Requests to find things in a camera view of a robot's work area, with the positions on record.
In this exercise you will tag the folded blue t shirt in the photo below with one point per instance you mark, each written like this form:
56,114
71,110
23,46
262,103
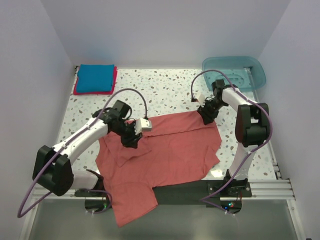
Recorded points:
96,78

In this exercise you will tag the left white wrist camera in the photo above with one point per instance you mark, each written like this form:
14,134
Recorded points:
142,125

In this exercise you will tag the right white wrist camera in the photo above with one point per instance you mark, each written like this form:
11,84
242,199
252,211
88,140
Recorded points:
200,99

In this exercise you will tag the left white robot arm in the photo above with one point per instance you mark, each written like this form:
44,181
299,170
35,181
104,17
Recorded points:
53,165

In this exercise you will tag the aluminium frame rail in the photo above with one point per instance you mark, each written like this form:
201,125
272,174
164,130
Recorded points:
278,189

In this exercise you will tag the teal plastic basin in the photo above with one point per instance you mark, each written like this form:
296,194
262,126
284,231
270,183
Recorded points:
245,72

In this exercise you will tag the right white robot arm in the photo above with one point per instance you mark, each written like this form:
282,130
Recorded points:
253,127

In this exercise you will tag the folded red t shirt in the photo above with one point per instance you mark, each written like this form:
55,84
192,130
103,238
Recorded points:
113,82

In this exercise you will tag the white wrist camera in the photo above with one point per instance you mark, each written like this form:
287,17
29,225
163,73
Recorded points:
142,125
200,99

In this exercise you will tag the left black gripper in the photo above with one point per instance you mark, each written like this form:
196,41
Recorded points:
132,140

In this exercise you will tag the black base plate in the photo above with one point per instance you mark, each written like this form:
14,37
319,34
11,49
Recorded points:
190,192

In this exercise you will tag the salmon pink t shirt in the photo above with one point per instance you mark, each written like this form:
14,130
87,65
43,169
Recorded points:
179,149

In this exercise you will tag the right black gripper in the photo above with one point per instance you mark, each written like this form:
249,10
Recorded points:
208,117

